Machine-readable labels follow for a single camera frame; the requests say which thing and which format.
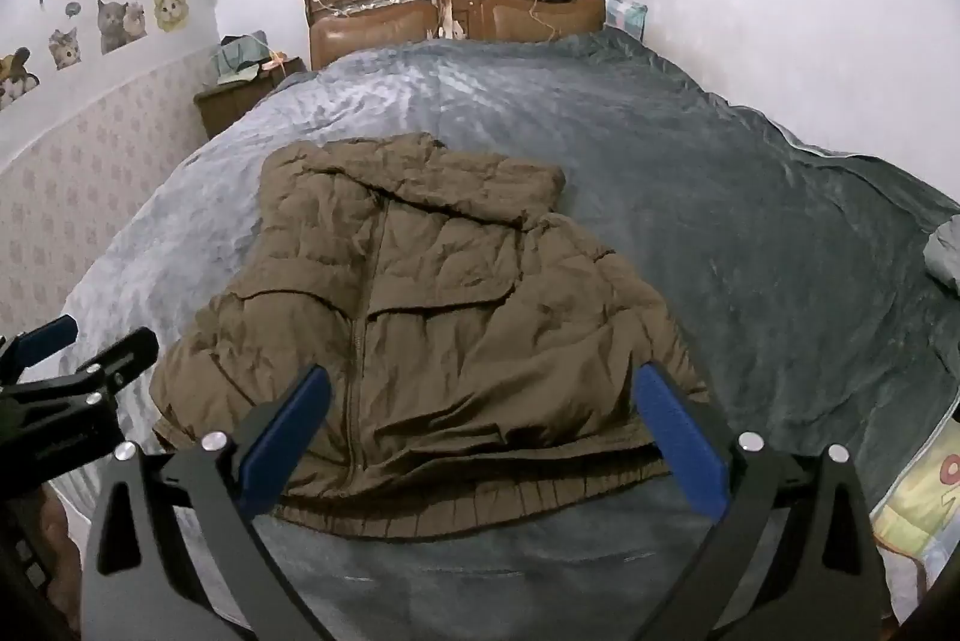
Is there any brown wooden nightstand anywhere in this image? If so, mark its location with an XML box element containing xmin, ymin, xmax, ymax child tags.
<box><xmin>194</xmin><ymin>58</ymin><xmax>306</xmax><ymax>139</ymax></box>

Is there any colourful printed bed sheet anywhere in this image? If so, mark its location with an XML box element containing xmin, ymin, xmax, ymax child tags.
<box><xmin>872</xmin><ymin>417</ymin><xmax>958</xmax><ymax>618</ymax></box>

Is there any grey cats wall sticker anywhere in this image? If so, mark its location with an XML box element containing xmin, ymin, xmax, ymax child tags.
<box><xmin>96</xmin><ymin>0</ymin><xmax>146</xmax><ymax>55</ymax></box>

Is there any brown puffer jacket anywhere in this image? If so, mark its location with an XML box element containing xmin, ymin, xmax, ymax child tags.
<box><xmin>149</xmin><ymin>134</ymin><xmax>708</xmax><ymax>540</ymax></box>

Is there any grey folded cloth at edge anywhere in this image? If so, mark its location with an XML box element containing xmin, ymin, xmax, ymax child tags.
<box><xmin>923</xmin><ymin>215</ymin><xmax>960</xmax><ymax>295</ymax></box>

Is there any brown white dog sticker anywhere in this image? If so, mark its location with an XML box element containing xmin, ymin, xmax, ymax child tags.
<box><xmin>0</xmin><ymin>47</ymin><xmax>39</xmax><ymax>109</ymax></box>

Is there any yellow lion flower sticker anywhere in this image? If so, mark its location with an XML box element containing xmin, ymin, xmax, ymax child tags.
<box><xmin>155</xmin><ymin>0</ymin><xmax>189</xmax><ymax>32</ymax></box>

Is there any brown wooden headboard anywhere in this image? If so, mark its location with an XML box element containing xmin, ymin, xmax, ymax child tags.
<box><xmin>304</xmin><ymin>0</ymin><xmax>605</xmax><ymax>71</ymax></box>

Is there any small kitten wall sticker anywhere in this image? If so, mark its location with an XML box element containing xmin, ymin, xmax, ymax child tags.
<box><xmin>49</xmin><ymin>29</ymin><xmax>82</xmax><ymax>71</ymax></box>

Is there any checked pillow by headboard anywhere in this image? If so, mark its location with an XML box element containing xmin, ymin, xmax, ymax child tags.
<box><xmin>604</xmin><ymin>0</ymin><xmax>649</xmax><ymax>42</ymax></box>

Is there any green clothes pile on nightstand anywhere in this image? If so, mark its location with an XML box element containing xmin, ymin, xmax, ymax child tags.
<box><xmin>213</xmin><ymin>31</ymin><xmax>283</xmax><ymax>86</ymax></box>

